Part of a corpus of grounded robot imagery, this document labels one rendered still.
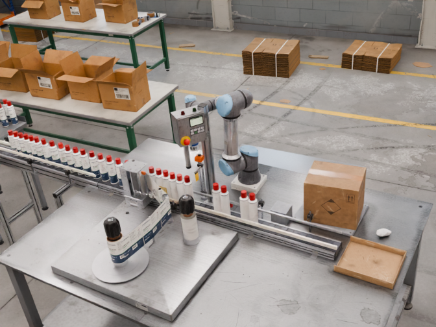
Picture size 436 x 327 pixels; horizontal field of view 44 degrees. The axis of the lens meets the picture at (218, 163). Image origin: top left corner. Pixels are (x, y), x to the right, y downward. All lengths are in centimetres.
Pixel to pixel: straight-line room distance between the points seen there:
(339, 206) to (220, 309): 87
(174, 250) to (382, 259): 110
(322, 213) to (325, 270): 37
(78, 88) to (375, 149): 289
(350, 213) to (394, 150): 253
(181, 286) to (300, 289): 59
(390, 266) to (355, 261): 18
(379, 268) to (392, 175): 230
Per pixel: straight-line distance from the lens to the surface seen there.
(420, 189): 499
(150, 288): 280
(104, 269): 295
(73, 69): 521
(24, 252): 334
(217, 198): 310
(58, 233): 339
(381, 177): 508
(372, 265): 293
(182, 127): 301
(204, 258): 290
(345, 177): 304
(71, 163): 379
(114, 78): 501
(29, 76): 536
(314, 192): 301
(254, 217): 304
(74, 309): 377
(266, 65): 707
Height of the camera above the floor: 282
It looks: 32 degrees down
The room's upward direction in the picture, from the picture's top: 6 degrees counter-clockwise
